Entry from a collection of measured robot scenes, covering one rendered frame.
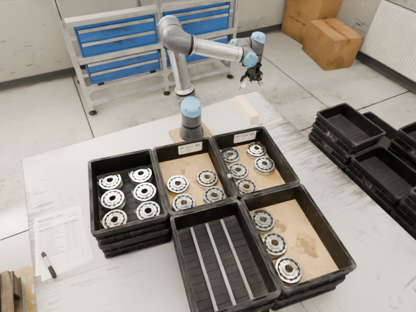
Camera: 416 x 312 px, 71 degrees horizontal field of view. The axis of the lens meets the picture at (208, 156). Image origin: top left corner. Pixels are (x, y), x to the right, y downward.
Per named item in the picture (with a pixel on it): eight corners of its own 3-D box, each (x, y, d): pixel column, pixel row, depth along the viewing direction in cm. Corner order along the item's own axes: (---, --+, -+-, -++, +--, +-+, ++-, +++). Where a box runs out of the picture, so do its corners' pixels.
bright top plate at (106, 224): (102, 212, 125) (102, 212, 125) (126, 208, 127) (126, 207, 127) (102, 233, 119) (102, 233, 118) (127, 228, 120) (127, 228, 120)
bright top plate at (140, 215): (135, 203, 129) (135, 203, 128) (159, 200, 130) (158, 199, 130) (137, 223, 122) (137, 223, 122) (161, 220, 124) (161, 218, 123)
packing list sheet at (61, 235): (30, 220, 140) (29, 220, 139) (80, 202, 147) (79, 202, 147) (36, 283, 120) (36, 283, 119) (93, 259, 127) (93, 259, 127)
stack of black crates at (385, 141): (335, 139, 265) (345, 119, 248) (359, 130, 274) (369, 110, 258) (370, 169, 241) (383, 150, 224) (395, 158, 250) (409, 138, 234)
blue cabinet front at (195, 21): (167, 66, 312) (162, 12, 272) (226, 52, 336) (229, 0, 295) (168, 67, 311) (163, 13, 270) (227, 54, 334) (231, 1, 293)
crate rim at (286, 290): (238, 201, 125) (239, 198, 123) (300, 185, 131) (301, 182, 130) (281, 295, 99) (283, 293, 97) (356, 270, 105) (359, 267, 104)
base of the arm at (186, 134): (174, 130, 182) (174, 117, 174) (195, 122, 187) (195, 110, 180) (186, 145, 173) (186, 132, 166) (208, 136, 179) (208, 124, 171)
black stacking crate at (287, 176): (210, 152, 158) (210, 137, 149) (260, 142, 164) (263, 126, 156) (236, 213, 132) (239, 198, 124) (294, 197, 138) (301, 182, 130)
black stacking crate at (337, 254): (236, 213, 132) (239, 199, 123) (295, 198, 138) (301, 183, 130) (277, 304, 106) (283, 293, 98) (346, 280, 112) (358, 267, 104)
